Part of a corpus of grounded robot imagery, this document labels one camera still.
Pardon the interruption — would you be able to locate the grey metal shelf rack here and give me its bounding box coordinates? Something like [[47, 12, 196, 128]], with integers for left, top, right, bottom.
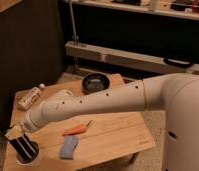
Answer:
[[60, 0, 199, 73]]

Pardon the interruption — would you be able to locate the black white striped eraser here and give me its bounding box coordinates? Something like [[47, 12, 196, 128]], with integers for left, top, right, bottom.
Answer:
[[9, 134, 35, 159]]

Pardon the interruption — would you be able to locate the black round bowl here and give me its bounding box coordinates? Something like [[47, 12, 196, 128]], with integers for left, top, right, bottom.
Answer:
[[82, 73, 110, 94]]

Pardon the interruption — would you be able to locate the plastic bottle with label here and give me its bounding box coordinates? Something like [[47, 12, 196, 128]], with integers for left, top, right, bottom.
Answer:
[[17, 83, 45, 111]]

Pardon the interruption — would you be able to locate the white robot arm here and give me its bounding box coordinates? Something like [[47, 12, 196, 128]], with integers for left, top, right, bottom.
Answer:
[[5, 73, 199, 171]]

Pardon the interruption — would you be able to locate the orange toy carrot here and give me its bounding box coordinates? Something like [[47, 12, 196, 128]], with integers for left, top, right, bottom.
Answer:
[[63, 121, 91, 136]]

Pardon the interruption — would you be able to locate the blue sponge cloth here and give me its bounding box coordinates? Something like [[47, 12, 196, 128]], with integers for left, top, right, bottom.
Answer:
[[59, 135, 78, 160]]

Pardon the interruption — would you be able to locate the black handle object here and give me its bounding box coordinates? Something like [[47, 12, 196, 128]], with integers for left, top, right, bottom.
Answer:
[[163, 58, 194, 69]]

